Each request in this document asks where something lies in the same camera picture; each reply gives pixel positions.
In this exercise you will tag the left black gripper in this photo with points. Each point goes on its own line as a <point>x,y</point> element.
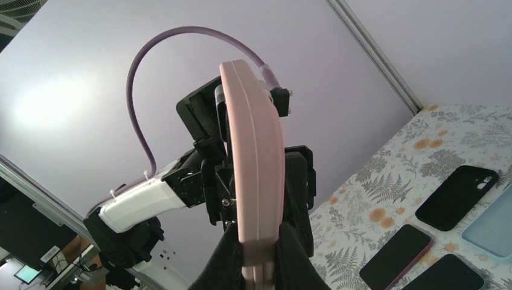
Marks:
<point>299,193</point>

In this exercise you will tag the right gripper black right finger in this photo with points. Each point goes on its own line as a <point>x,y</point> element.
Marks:
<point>293,268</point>

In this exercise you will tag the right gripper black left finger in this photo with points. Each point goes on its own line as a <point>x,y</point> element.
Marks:
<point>224,268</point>

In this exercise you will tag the pink phone case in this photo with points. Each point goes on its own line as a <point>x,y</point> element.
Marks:
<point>259,168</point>

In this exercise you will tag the black smartphone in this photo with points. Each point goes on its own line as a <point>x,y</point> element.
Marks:
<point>404,249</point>
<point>450,272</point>

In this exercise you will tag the black phone case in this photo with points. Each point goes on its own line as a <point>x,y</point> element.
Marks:
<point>456,196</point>

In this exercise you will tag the light blue phone case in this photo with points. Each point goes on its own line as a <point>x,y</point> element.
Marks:
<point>490,232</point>

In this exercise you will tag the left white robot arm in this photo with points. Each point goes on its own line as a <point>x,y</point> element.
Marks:
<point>126,227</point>

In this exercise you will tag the floral patterned table mat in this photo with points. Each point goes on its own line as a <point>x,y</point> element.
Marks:
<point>369,208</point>

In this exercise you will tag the background computer monitor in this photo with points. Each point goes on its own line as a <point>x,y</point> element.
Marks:
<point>27,274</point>

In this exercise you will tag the aluminium corner frame post left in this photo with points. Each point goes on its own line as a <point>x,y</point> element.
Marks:
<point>348,17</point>

